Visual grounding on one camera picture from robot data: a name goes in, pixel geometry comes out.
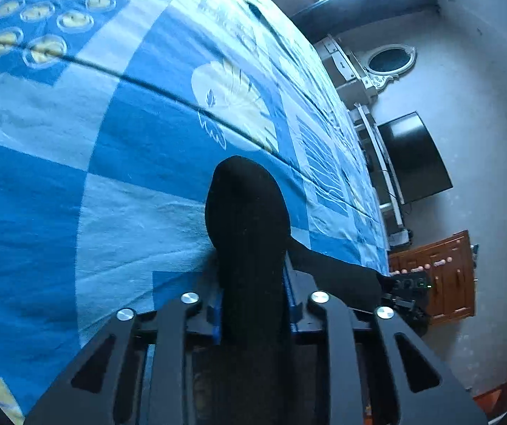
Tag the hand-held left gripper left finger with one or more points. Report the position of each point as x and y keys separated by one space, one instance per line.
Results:
x=178 y=332

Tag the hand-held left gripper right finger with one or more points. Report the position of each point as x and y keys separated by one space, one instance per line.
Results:
x=291 y=314

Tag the black studded pants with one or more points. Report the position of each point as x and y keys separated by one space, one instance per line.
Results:
x=249 y=230

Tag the brown wooden cabinet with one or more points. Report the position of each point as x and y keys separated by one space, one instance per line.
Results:
x=448 y=283

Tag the white television stand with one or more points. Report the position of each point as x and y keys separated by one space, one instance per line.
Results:
x=379 y=164

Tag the black flat television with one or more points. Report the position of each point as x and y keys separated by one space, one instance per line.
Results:
x=415 y=159

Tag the blue patterned bed sheet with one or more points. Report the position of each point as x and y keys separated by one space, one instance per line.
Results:
x=58 y=186

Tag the white oval vanity mirror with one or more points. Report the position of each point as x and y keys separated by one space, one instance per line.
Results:
x=388 y=62

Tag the white dressing table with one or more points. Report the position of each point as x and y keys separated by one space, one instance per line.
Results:
x=339 y=68

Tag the dark blue curtain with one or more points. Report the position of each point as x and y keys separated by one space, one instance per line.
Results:
x=368 y=4

